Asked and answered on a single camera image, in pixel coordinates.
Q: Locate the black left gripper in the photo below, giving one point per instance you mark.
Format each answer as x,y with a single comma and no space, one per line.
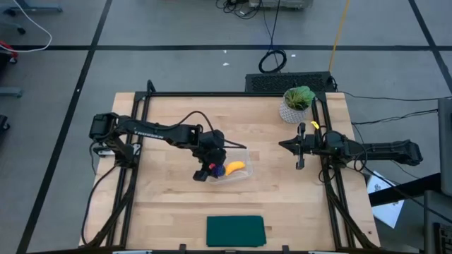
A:
212,148

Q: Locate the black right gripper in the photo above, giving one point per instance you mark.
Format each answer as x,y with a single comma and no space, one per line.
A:
310,144

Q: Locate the yellow toy banana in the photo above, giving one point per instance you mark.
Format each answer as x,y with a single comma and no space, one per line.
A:
234,167

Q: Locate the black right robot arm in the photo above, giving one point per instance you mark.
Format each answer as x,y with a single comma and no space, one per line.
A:
381,150

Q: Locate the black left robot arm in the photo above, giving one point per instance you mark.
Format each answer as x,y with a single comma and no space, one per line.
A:
152,132

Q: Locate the yellow tape strip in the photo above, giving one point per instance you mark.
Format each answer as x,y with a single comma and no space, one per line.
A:
315,125

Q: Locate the clear plastic container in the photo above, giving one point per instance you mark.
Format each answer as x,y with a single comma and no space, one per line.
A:
243,176

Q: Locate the potted plant triangle-pattern pot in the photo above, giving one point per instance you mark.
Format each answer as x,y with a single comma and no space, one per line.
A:
298,100

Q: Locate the black keyboard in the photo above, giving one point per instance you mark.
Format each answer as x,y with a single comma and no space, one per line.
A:
286,83

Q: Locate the dark green folded cloth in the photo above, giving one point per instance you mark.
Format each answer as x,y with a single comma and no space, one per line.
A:
236,231

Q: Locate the white paper sheet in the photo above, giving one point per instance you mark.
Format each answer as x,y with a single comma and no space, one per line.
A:
386,211

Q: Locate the grey floor equipment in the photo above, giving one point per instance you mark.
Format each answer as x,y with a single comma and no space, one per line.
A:
279,3

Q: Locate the grey cabinet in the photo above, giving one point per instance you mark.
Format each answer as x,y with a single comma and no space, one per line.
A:
445,148

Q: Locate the black aluminium rig frame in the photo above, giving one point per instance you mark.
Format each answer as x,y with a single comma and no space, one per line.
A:
212,94

